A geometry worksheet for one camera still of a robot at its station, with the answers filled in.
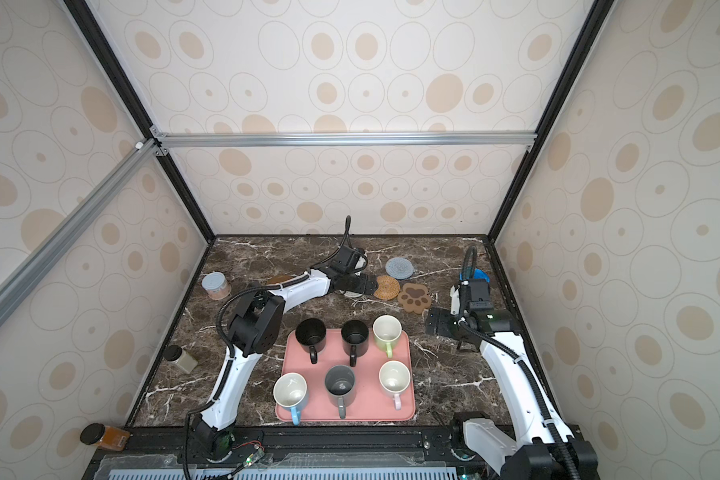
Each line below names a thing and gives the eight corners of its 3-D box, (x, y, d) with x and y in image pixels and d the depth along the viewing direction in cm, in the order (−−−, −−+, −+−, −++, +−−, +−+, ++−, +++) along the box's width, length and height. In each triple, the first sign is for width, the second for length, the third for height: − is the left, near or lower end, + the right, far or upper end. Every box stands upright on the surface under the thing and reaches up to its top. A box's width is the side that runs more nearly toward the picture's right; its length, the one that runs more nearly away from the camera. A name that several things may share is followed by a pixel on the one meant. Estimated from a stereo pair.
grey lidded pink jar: (204, 300, 103) (197, 290, 99) (212, 282, 108) (205, 272, 104) (228, 300, 103) (221, 290, 99) (234, 282, 108) (228, 272, 104)
